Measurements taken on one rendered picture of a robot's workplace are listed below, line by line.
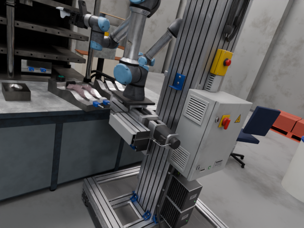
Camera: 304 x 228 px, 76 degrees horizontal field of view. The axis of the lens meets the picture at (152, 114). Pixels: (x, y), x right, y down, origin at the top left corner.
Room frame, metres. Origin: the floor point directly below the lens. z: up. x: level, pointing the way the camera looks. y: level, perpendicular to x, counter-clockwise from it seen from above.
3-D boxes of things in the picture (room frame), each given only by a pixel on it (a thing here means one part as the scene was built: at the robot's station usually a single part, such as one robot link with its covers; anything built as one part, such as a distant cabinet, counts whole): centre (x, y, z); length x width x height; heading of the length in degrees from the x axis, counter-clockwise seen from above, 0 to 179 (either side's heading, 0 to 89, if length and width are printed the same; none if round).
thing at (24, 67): (2.09, 1.42, 0.87); 0.50 x 0.27 x 0.17; 46
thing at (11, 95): (1.33, 1.01, 0.83); 0.20 x 0.15 x 0.07; 46
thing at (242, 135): (2.84, -1.39, 0.48); 0.56 x 0.53 x 0.96; 35
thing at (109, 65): (5.95, 1.58, 0.35); 2.00 x 0.64 x 0.70; 130
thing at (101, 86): (1.92, 0.47, 0.87); 0.50 x 0.26 x 0.14; 46
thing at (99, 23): (1.27, 0.45, 1.43); 0.11 x 0.08 x 0.09; 67
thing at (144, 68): (1.28, 0.16, 1.20); 0.13 x 0.12 x 0.14; 157
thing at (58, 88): (1.60, 0.65, 0.85); 0.50 x 0.26 x 0.11; 63
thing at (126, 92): (1.29, 0.15, 1.09); 0.15 x 0.15 x 0.10
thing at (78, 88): (1.61, 0.65, 0.90); 0.26 x 0.18 x 0.08; 63
